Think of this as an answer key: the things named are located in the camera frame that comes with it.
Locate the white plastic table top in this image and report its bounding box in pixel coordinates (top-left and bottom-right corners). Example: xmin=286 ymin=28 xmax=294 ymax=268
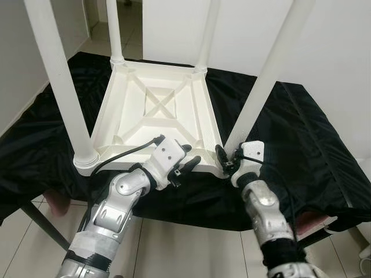
xmin=74 ymin=58 xmax=228 ymax=177

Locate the black cloth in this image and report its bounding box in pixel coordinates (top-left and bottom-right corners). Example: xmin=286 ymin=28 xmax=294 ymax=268
xmin=0 ymin=51 xmax=371 ymax=232

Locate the pink folding table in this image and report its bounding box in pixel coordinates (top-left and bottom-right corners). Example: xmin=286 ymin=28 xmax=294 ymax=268
xmin=43 ymin=191 xmax=334 ymax=229

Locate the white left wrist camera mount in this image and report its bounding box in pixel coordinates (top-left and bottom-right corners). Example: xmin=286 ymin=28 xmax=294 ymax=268
xmin=142 ymin=136 xmax=192 ymax=191

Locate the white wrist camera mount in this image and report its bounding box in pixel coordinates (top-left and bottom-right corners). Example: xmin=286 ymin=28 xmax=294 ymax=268
xmin=231 ymin=141 xmax=265 ymax=187
xmin=142 ymin=136 xmax=192 ymax=191

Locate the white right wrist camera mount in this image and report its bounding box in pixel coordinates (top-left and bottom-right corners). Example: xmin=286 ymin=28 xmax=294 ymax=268
xmin=231 ymin=141 xmax=265 ymax=187

